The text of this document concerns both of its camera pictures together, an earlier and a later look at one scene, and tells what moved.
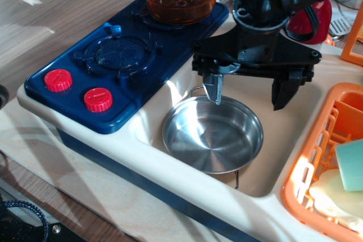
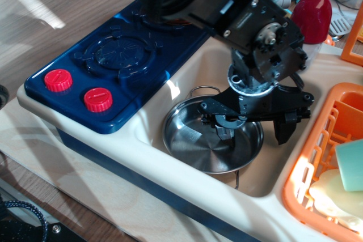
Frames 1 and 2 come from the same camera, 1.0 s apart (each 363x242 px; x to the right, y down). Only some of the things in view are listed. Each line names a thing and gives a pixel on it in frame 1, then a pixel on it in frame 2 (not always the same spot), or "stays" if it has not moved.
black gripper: (257, 49) → (240, 102)
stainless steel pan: (213, 139) stays
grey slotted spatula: (338, 25) stays
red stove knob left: (58, 80) stays
